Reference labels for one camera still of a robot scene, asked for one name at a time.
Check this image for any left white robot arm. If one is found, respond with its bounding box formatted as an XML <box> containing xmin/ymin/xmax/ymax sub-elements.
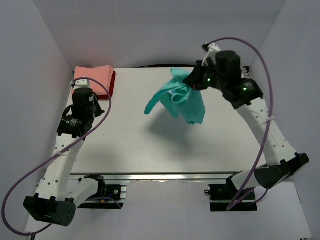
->
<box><xmin>23</xmin><ymin>87</ymin><xmax>106</xmax><ymax>227</ymax></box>

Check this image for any folded red t-shirt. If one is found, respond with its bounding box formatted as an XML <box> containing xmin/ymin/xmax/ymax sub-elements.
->
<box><xmin>108</xmin><ymin>71</ymin><xmax>116</xmax><ymax>97</ymax></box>

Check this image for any black strip behind table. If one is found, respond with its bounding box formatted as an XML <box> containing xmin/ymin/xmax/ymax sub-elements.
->
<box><xmin>136</xmin><ymin>64</ymin><xmax>194</xmax><ymax>68</ymax></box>

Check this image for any teal t-shirt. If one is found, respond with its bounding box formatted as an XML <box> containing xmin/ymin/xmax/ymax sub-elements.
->
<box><xmin>144</xmin><ymin>67</ymin><xmax>206</xmax><ymax>125</ymax></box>

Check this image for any aluminium front rail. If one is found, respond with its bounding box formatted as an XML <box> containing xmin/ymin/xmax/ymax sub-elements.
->
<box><xmin>69</xmin><ymin>171</ymin><xmax>245</xmax><ymax>182</ymax></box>

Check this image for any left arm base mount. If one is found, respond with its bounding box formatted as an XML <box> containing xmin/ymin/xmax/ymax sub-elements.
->
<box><xmin>78</xmin><ymin>174</ymin><xmax>124</xmax><ymax>210</ymax></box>

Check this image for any folded pink t-shirt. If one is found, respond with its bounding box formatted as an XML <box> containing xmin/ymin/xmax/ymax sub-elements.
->
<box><xmin>74</xmin><ymin>65</ymin><xmax>115</xmax><ymax>100</ymax></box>

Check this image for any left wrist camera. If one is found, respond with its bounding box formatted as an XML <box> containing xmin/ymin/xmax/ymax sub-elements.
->
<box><xmin>71</xmin><ymin>79</ymin><xmax>91</xmax><ymax>91</ymax></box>

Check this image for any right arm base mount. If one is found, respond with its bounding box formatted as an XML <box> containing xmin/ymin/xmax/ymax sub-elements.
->
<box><xmin>204</xmin><ymin>184</ymin><xmax>258</xmax><ymax>213</ymax></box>

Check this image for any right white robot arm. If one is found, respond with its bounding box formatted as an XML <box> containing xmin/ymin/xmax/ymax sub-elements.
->
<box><xmin>184</xmin><ymin>50</ymin><xmax>310</xmax><ymax>193</ymax></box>

